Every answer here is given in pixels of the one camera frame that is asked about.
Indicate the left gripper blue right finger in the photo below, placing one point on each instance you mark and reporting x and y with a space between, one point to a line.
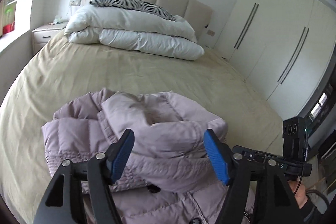
274 201

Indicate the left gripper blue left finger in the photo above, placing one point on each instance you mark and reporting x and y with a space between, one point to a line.
63 202

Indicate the mauve quilted puffer coat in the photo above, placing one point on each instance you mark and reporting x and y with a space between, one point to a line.
168 177

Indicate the operator's hand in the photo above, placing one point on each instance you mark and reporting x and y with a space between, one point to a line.
299 192

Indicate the dark desk with items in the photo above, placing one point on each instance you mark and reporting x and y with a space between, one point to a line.
321 120

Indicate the beige bed with sheet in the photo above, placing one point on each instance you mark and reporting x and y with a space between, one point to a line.
62 71

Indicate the white bedside table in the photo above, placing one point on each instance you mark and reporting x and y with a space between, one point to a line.
43 34

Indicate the white folded duvet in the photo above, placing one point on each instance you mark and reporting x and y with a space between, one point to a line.
134 31

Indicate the red box on shelf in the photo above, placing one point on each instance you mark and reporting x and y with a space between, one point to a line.
8 28

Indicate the green cup on shelf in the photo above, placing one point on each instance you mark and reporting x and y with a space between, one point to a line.
9 16

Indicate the zebra print pillow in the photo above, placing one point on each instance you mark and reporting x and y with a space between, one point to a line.
136 5

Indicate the black tracker box on mount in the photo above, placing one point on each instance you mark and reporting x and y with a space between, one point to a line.
293 161

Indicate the white wardrobe with dark handles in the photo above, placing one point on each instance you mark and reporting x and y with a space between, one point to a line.
281 47

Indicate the wall socket by wardrobe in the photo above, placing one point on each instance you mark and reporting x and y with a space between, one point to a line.
210 32

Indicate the wall socket by nightstand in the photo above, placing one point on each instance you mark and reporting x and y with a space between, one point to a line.
74 3

